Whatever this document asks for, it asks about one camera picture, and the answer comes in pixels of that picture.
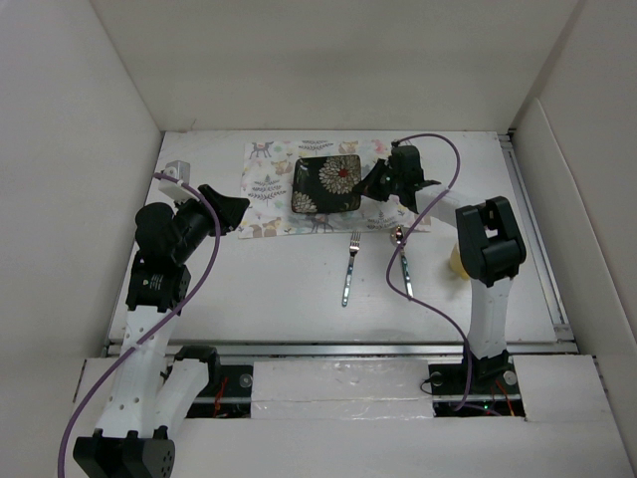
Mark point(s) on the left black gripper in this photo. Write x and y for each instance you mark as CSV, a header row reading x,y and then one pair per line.
x,y
229,209

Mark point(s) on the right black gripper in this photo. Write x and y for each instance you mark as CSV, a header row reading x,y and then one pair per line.
x,y
369,184

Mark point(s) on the floral animal print cloth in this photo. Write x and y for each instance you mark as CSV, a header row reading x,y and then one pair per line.
x,y
267,181

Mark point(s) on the black floral square plate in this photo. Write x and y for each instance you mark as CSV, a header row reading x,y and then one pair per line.
x,y
324,184

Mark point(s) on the silver spoon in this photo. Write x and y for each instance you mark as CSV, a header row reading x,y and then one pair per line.
x,y
398,239

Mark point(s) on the silver fork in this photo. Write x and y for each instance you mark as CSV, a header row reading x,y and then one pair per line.
x,y
353,249

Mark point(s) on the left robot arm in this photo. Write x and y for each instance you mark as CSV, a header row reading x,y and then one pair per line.
x,y
150,398

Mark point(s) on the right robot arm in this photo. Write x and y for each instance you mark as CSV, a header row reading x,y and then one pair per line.
x,y
490,243

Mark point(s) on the yellow mug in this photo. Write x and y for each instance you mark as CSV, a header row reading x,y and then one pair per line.
x,y
456,265

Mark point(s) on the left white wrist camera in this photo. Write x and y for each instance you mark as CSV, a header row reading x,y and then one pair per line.
x,y
171,180

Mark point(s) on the aluminium front rail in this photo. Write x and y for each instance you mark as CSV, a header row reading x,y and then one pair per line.
x,y
333,350

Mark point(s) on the aluminium rail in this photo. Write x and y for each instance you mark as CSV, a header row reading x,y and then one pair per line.
x,y
560,323
333,350

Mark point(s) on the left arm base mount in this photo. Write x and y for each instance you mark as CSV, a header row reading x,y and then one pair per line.
x,y
228,391

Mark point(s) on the aluminium right side rail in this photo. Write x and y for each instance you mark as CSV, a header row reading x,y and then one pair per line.
x,y
560,323

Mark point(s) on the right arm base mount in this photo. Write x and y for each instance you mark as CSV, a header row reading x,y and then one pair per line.
x,y
479,387

